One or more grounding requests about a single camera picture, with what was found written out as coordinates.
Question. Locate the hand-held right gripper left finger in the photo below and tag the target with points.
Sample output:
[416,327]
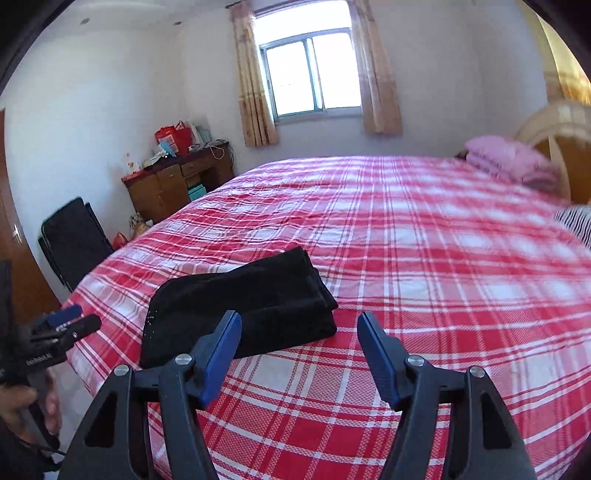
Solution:
[221,360]

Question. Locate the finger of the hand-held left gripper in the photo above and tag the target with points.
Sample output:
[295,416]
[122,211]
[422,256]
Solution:
[83,328]
[67,314]

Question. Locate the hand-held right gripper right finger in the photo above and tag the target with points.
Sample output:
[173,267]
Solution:
[378,360]

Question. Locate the black pants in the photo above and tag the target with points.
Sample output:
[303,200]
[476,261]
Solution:
[258,295]

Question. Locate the person's left forearm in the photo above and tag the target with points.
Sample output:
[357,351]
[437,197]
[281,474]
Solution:
[18,457]

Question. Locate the person's left hand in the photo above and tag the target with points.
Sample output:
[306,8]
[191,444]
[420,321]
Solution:
[14,404]

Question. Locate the black folding chair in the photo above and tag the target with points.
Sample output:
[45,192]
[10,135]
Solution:
[74,240]

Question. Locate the small red floor bag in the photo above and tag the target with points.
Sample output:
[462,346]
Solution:
[121,241]

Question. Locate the red plaid bedsheet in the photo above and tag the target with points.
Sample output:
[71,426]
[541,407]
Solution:
[415,254]

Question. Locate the brown wooden desk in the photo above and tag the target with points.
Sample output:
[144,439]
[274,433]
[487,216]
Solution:
[157,189]

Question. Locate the teal box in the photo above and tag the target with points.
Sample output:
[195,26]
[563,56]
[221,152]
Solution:
[196,193]

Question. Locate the striped pillow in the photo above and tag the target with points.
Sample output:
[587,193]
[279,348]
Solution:
[577,224]

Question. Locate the pink folded quilt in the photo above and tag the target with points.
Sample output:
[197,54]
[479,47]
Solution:
[512,159]

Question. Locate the beige curtain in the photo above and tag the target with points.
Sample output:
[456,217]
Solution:
[376,83]
[254,92]

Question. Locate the cream wooden headboard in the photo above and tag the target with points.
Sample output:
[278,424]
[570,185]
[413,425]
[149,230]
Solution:
[549,124]

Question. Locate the window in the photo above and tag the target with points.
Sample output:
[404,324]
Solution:
[309,69]

